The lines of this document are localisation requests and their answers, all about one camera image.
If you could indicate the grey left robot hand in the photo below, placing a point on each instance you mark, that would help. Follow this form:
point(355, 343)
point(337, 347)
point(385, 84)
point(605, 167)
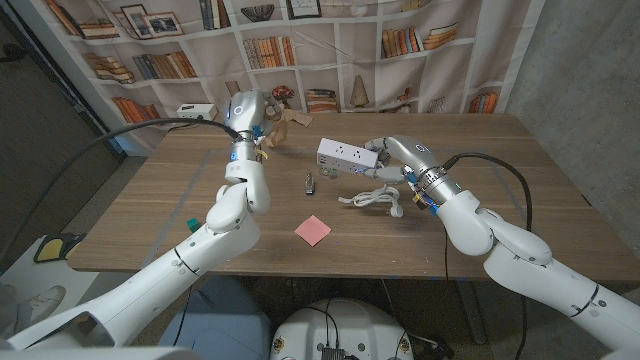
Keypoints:
point(247, 112)

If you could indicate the white socket box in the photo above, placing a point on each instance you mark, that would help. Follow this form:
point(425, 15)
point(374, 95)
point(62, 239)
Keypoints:
point(196, 111)

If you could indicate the pink sticky note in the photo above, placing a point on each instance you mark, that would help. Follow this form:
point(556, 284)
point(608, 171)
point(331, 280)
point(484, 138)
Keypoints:
point(313, 230)

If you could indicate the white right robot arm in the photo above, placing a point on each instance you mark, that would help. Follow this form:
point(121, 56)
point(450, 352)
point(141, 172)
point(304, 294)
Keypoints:
point(525, 270)

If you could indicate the printed bookshelf backdrop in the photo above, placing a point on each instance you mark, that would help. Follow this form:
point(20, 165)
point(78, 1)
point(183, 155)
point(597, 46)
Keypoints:
point(325, 60)

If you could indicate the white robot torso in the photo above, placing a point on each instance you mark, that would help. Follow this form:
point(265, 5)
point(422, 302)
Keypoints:
point(345, 325)

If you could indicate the white power strip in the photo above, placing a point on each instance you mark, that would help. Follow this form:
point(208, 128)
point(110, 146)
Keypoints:
point(345, 156)

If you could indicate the small green cube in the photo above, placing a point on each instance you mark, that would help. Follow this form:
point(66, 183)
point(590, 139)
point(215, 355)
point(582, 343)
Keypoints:
point(192, 225)

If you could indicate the beige nylon stocking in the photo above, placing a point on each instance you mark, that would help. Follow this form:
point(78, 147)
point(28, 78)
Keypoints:
point(281, 132)

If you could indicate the grey table leg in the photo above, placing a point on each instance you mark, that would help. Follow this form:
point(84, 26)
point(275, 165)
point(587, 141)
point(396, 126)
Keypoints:
point(472, 310)

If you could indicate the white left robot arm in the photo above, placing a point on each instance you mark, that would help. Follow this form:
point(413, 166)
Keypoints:
point(175, 270)

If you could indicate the white sneaker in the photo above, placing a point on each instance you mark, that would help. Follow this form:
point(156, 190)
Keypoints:
point(45, 302)

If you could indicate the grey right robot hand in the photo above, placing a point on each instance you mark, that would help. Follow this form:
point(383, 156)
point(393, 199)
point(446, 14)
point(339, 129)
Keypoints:
point(415, 155)

